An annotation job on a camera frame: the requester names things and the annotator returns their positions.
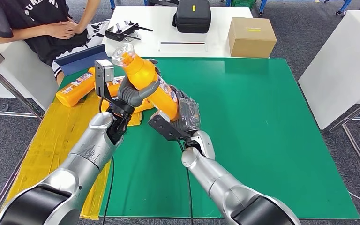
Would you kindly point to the person's right hand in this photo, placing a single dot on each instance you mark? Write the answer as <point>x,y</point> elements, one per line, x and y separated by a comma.
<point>59,30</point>

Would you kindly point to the person's left hand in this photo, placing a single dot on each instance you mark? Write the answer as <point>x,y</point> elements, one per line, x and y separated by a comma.
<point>78,29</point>

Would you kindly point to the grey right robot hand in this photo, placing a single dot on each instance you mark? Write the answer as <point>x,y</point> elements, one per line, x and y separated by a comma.
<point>187,111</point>

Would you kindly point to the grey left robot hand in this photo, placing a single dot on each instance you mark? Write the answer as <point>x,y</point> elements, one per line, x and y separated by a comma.
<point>133,93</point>

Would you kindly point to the orange detergent bottle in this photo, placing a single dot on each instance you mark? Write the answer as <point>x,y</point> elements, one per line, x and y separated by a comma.
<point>114,85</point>
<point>146,77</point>
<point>144,107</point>
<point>74,90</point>

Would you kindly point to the person's right forearm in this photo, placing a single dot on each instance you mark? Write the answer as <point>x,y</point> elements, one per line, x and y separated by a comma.
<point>15,35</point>

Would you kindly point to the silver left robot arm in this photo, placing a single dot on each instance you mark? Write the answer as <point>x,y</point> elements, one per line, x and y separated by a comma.
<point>80,164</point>

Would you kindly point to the person's left forearm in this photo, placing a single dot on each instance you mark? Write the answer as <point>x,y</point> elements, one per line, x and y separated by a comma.
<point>90,13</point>

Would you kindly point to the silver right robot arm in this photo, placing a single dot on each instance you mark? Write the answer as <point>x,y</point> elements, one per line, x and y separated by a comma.
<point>229,186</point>

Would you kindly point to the person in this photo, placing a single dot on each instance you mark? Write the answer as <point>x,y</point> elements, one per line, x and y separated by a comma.
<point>40,12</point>

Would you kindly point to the black remote controller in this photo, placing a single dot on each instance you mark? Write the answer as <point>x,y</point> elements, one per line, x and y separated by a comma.
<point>121,32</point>

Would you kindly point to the white bench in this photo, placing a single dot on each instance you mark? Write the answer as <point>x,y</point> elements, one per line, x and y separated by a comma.
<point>18,71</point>

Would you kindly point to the green table mat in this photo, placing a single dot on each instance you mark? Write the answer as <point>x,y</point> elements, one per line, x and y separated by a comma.
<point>260,124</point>

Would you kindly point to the white table with slot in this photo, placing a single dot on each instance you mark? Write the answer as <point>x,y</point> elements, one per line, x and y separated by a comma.
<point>167,21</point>

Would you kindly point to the black carrying case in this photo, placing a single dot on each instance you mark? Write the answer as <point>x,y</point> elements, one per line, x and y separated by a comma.
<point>192,16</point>

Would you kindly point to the brown cardboard box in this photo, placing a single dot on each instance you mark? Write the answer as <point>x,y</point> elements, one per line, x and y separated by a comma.
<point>252,38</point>

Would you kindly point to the yellow plastic sheet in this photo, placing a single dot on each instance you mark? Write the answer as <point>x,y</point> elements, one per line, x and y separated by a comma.
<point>49,146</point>

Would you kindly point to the green plastic crate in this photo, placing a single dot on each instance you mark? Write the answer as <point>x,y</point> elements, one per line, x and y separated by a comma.
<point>243,3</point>

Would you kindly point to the plain white table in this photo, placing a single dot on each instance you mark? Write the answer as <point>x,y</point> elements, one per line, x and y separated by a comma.
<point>344,62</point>

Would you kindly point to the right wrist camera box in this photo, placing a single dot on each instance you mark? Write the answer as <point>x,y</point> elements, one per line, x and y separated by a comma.
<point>164,124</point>

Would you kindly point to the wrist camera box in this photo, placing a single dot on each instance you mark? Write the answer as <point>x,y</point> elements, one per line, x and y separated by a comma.
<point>104,74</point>
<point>164,124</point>

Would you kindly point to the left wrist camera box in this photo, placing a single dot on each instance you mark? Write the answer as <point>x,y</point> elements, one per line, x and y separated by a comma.
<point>104,74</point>

